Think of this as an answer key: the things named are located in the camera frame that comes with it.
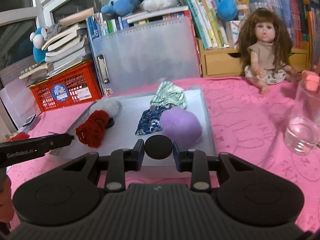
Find green striped scrunchie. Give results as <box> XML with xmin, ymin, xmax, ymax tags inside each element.
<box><xmin>150</xmin><ymin>81</ymin><xmax>187</xmax><ymax>109</ymax></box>

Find white shallow cardboard box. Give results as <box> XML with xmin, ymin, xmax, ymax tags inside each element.
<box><xmin>50</xmin><ymin>86</ymin><xmax>217</xmax><ymax>159</ymax></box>

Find blue patterned scrunchie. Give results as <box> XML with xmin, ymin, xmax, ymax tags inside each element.
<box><xmin>135</xmin><ymin>106</ymin><xmax>167</xmax><ymax>135</ymax></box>

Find red fluffy hair tie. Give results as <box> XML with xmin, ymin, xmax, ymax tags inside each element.
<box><xmin>75</xmin><ymin>109</ymin><xmax>111</xmax><ymax>149</ymax></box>

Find red booklet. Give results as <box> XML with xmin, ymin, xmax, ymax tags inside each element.
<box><xmin>4</xmin><ymin>132</ymin><xmax>30</xmax><ymax>142</ymax></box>

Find person's left hand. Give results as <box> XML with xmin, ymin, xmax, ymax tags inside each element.
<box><xmin>0</xmin><ymin>176</ymin><xmax>15</xmax><ymax>223</ymax></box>

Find wooden drawer organizer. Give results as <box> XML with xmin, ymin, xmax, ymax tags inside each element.
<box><xmin>197</xmin><ymin>38</ymin><xmax>310</xmax><ymax>77</ymax></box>

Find brown-haired baby doll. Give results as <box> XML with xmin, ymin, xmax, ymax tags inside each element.
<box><xmin>238</xmin><ymin>8</ymin><xmax>298</xmax><ymax>94</ymax></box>

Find translucent clipboard folder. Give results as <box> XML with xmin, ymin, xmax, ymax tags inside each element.
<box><xmin>88</xmin><ymin>17</ymin><xmax>201</xmax><ymax>96</ymax></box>

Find red plastic crate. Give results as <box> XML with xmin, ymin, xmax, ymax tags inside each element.
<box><xmin>29</xmin><ymin>60</ymin><xmax>103</xmax><ymax>112</ymax></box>

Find small dark card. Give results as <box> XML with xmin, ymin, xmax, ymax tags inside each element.
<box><xmin>22</xmin><ymin>114</ymin><xmax>36</xmax><ymax>127</ymax></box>

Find clear glass mug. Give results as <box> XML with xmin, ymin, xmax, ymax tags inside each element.
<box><xmin>284</xmin><ymin>80</ymin><xmax>319</xmax><ymax>156</ymax></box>

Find stack of books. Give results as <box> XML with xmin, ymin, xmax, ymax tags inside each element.
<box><xmin>19</xmin><ymin>8</ymin><xmax>94</xmax><ymax>80</ymax></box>

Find pink bunny blanket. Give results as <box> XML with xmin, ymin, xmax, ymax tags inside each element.
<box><xmin>7</xmin><ymin>77</ymin><xmax>319</xmax><ymax>231</ymax></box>

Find white fluffy hair tie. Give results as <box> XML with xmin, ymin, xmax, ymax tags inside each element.
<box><xmin>89</xmin><ymin>98</ymin><xmax>123</xmax><ymax>129</ymax></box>

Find blue white plush left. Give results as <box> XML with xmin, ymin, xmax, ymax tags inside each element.
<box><xmin>29</xmin><ymin>27</ymin><xmax>48</xmax><ymax>63</ymax></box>

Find blue plush on books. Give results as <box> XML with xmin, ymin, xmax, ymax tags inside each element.
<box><xmin>101</xmin><ymin>0</ymin><xmax>140</xmax><ymax>16</ymax></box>

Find row of upright books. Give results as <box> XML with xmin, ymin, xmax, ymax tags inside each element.
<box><xmin>182</xmin><ymin>0</ymin><xmax>319</xmax><ymax>49</ymax></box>

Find purple fluffy hair tie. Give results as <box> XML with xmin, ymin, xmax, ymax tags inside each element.
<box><xmin>145</xmin><ymin>106</ymin><xmax>203</xmax><ymax>160</ymax></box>

